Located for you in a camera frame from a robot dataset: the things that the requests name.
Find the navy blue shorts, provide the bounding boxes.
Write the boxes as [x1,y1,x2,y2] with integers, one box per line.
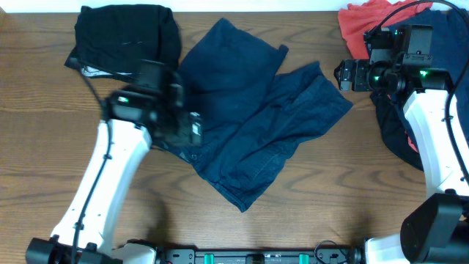
[170,19,352,211]

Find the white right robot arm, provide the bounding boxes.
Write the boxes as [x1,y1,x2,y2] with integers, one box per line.
[334,59,468,263]

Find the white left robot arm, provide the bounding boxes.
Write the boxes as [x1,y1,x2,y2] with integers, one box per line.
[25,89,202,264]

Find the red orange garment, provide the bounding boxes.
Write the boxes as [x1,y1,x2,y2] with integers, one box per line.
[338,0,413,59]

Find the black garment under pile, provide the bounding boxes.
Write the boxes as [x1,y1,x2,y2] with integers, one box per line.
[370,92,424,171]

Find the navy blue garment pile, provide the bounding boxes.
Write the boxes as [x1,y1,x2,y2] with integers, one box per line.
[388,9,468,81]

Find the folded black garment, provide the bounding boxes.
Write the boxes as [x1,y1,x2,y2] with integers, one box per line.
[64,4,182,82]

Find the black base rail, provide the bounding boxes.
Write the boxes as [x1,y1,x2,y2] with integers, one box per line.
[113,239,367,264]

